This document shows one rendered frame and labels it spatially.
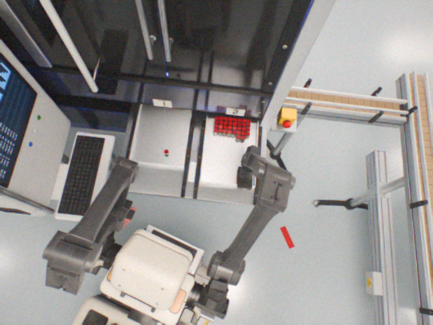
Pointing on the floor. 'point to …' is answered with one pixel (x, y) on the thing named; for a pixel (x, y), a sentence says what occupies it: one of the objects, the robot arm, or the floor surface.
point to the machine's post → (297, 57)
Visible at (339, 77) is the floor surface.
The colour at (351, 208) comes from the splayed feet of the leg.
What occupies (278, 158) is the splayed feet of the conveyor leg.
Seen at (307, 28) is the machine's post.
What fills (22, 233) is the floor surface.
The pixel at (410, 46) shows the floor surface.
